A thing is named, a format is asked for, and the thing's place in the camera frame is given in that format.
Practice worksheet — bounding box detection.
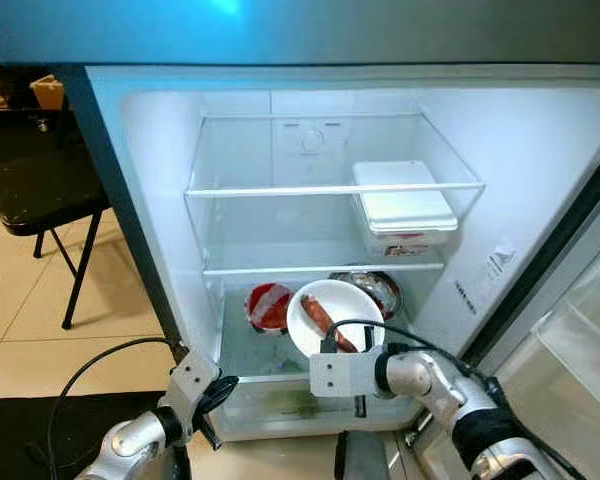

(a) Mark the white plate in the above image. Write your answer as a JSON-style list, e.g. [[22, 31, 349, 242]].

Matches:
[[285, 279, 387, 359]]

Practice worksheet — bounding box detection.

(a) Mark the clear door shelf bin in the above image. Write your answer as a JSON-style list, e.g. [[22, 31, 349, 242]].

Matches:
[[534, 255, 600, 397]]

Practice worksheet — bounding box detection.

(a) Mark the dark grey robot right leg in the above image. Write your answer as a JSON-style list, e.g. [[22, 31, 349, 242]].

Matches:
[[334, 430, 392, 480]]

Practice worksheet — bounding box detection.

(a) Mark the large fridge door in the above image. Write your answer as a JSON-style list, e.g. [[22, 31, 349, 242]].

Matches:
[[405, 165, 600, 480]]

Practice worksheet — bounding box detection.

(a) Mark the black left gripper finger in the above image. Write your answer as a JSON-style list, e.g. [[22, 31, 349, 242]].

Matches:
[[203, 374, 240, 414]]

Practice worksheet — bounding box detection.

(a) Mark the red sausage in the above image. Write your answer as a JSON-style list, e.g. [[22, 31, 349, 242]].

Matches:
[[301, 293, 360, 354]]

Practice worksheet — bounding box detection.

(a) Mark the green vegetable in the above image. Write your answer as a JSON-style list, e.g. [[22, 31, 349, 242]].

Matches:
[[265, 390, 309, 413]]

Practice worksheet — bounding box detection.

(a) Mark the steel bowl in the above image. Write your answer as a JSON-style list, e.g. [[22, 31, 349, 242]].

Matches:
[[329, 269, 404, 319]]

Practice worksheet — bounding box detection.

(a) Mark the red bowl with plastic wrap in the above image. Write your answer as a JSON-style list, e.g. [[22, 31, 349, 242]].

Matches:
[[244, 282, 297, 335]]

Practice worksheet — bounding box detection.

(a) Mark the glass fridge shelf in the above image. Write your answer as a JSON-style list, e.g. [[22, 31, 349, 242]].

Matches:
[[202, 261, 447, 279], [185, 111, 487, 199]]

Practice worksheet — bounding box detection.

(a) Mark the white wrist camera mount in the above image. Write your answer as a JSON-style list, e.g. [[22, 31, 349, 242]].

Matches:
[[164, 347, 222, 442], [307, 349, 382, 400]]

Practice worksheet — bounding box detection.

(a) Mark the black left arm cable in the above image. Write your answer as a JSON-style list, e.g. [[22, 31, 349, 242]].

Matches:
[[44, 336, 183, 473]]

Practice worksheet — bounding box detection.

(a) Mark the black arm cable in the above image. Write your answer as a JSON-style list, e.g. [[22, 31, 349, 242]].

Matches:
[[44, 336, 183, 473], [325, 317, 503, 393]]

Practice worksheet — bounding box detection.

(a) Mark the white lidded container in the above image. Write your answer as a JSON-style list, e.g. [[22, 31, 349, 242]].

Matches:
[[351, 160, 460, 257]]

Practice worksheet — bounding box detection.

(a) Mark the white thermostat dial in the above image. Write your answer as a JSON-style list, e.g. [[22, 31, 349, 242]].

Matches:
[[299, 127, 327, 154]]

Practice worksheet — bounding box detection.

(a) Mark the black folding chair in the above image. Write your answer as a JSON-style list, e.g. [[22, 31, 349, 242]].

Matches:
[[0, 120, 109, 332]]

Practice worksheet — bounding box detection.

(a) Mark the grey freezer door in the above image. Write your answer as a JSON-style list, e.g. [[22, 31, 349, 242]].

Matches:
[[0, 0, 600, 67]]

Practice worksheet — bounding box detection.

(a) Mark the small cardboard box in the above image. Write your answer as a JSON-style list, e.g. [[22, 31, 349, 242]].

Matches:
[[29, 74, 67, 112]]

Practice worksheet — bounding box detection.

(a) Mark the black floor mat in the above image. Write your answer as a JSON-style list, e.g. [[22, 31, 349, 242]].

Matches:
[[0, 110, 66, 173], [0, 396, 173, 480]]

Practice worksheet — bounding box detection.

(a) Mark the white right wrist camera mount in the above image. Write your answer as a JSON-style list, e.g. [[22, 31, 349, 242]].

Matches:
[[307, 349, 382, 400]]

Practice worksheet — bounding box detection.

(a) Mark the grey fridge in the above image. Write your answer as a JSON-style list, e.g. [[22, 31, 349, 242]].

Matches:
[[0, 0, 600, 446]]

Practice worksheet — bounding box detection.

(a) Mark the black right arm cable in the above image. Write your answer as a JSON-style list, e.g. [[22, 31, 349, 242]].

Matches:
[[325, 317, 503, 393]]

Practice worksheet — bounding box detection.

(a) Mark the clear crisper drawer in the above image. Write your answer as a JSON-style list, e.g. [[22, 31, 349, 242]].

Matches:
[[218, 368, 423, 443]]

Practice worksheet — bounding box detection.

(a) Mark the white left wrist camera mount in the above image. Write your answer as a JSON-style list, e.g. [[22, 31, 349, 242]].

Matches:
[[164, 347, 222, 442]]

